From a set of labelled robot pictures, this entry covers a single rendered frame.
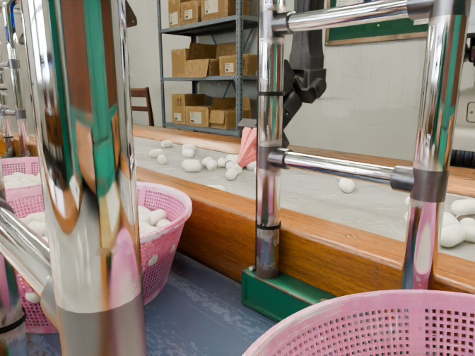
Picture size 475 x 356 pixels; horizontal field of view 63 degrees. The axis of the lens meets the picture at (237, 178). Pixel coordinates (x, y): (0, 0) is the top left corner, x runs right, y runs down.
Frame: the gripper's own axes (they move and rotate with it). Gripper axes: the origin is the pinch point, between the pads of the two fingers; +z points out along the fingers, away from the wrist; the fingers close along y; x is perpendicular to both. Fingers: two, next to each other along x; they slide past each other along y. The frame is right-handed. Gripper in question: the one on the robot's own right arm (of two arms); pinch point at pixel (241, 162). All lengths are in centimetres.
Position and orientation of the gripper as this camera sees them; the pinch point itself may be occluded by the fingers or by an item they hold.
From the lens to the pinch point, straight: 77.4
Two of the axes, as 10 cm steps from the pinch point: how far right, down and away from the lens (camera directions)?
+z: -5.6, 7.3, -3.9
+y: 7.0, 1.7, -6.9
